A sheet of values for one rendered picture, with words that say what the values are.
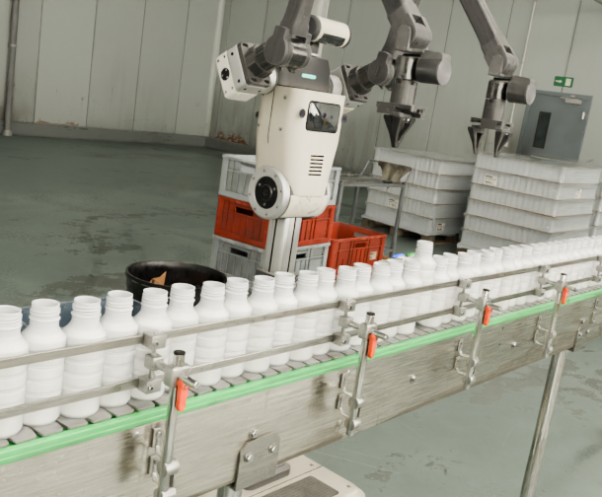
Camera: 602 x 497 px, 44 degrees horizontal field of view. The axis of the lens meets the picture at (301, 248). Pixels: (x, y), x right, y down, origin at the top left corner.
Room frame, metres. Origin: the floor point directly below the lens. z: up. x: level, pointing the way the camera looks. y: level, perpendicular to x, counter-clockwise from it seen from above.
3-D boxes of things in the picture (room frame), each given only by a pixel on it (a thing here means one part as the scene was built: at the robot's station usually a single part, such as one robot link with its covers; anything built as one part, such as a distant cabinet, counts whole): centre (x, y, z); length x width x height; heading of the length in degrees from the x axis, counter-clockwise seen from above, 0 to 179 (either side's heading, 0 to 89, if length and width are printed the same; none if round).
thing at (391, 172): (6.91, -0.74, 0.85); 0.36 x 0.12 x 0.27; 50
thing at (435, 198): (9.23, -1.47, 0.50); 1.23 x 1.05 x 1.00; 138
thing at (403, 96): (1.74, -0.18, 1.51); 0.10 x 0.07 x 0.07; 51
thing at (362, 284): (1.46, -0.13, 1.08); 0.06 x 0.06 x 0.17
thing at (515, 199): (8.26, -2.47, 0.59); 1.24 x 1.03 x 1.17; 142
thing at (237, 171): (4.13, 0.17, 1.00); 0.61 x 0.41 x 0.22; 147
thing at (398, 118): (1.75, -0.17, 1.44); 0.07 x 0.07 x 0.09; 51
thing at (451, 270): (1.73, -0.35, 1.08); 0.06 x 0.06 x 0.17
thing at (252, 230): (4.14, 0.16, 0.78); 0.61 x 0.41 x 0.22; 146
